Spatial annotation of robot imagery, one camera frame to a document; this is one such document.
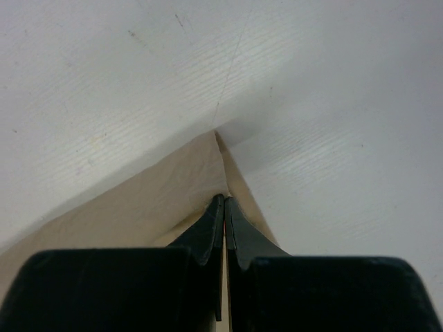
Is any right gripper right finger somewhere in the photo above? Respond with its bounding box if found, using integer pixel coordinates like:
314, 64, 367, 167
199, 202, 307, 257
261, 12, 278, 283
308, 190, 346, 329
224, 197, 442, 331

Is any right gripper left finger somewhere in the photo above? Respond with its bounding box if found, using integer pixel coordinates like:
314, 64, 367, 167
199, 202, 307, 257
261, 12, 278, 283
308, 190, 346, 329
1, 194, 224, 331

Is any beige polo shirt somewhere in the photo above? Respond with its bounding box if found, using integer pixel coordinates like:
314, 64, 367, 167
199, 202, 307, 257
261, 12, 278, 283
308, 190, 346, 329
0, 130, 287, 332

